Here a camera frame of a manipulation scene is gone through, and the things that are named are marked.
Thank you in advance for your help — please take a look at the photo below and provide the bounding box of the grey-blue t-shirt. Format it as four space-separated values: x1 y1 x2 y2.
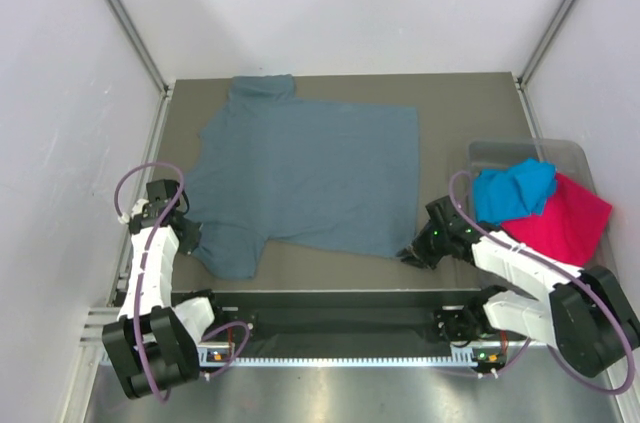
186 75 420 280

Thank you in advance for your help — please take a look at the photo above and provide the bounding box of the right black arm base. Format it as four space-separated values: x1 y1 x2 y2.
433 293 499 347

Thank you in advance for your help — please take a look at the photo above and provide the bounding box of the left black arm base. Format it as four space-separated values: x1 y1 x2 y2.
202 294 257 343

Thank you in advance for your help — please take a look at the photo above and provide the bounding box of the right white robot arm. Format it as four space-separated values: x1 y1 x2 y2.
397 197 639 378

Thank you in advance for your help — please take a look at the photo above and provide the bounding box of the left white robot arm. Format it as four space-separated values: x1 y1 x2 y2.
101 179 227 399

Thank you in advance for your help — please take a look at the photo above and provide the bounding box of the bright blue t-shirt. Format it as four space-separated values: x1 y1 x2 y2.
472 159 557 225

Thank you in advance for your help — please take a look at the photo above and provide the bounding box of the magenta t-shirt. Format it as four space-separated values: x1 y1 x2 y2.
501 173 613 267

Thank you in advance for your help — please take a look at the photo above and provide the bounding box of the clear plastic bin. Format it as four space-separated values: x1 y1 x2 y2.
467 138 618 297

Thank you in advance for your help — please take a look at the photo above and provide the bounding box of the slotted cable duct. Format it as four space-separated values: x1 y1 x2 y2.
99 341 506 369

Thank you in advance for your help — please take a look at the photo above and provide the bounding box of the front aluminium rail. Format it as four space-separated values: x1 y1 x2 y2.
77 306 626 344

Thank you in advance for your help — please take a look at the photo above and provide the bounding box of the left aluminium frame post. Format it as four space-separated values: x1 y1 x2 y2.
105 0 170 94

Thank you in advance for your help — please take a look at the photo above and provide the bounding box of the aluminium frame post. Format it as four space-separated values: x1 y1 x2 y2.
515 0 579 91
105 0 170 94

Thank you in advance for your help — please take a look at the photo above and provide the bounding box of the right aluminium frame post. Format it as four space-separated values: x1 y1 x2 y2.
515 0 579 91

